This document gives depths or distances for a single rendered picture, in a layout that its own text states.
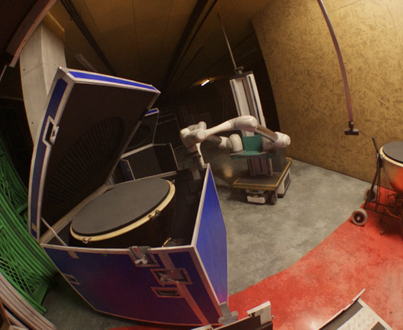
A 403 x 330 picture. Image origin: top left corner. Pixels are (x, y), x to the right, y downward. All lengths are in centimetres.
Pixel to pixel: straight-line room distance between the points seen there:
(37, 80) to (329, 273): 320
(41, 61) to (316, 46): 354
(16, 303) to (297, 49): 487
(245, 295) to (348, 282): 87
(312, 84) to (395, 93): 144
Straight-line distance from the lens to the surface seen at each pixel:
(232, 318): 54
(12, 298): 213
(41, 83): 210
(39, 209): 117
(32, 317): 224
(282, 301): 159
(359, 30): 285
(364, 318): 159
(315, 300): 161
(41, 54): 223
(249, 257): 190
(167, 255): 78
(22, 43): 33
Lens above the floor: 142
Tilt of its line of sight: 16 degrees down
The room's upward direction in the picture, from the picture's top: 16 degrees counter-clockwise
